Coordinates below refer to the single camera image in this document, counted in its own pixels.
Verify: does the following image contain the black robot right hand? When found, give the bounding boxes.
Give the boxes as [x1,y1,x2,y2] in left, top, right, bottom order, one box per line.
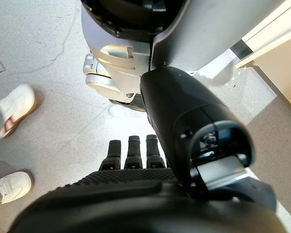
[11,67,286,233]

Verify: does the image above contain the white sneaker gum sole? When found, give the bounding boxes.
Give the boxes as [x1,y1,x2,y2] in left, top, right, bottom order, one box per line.
[0,171,32,204]
[0,83,36,140]

